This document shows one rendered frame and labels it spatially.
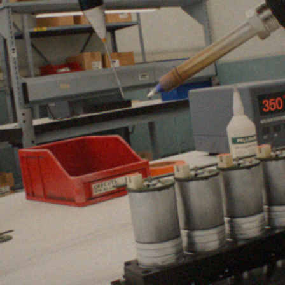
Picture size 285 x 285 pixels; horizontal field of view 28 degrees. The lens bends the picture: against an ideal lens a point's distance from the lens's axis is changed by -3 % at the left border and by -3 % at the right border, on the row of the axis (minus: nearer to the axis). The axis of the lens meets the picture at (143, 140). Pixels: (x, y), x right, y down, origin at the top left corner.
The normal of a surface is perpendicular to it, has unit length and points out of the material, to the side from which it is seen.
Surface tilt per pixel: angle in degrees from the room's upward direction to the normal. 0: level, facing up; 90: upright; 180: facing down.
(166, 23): 90
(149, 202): 90
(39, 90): 90
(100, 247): 0
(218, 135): 90
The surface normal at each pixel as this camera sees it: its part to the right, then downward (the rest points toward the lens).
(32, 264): -0.14, -0.99
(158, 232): 0.00, 0.09
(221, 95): -0.89, 0.16
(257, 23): -0.30, 0.11
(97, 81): 0.62, -0.01
